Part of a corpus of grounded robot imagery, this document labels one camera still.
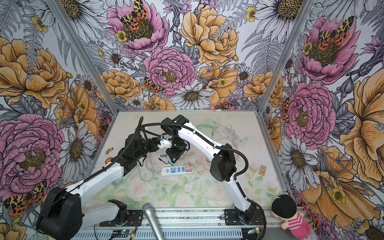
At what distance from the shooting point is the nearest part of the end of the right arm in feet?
1.99

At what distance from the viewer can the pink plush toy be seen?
0.69 metres

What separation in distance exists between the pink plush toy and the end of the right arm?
0.54 metres
